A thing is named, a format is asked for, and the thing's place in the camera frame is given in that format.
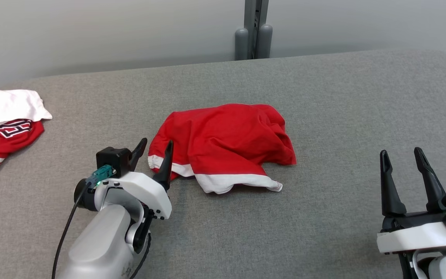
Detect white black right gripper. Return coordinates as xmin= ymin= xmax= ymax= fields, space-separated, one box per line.
xmin=377 ymin=147 xmax=446 ymax=255

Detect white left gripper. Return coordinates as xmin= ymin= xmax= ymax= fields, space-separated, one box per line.
xmin=93 ymin=138 xmax=174 ymax=220

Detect red shorts with white trim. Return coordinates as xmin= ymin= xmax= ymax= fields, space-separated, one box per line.
xmin=148 ymin=103 xmax=297 ymax=194

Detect red white lettered jersey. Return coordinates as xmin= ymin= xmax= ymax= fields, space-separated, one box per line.
xmin=0 ymin=88 xmax=53 ymax=194

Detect teal cable connector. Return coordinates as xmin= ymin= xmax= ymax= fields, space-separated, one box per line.
xmin=93 ymin=165 xmax=117 ymax=183

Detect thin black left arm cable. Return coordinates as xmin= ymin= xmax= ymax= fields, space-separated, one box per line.
xmin=51 ymin=181 xmax=93 ymax=279

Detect grey metal stand post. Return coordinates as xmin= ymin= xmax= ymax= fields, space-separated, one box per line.
xmin=234 ymin=0 xmax=274 ymax=61

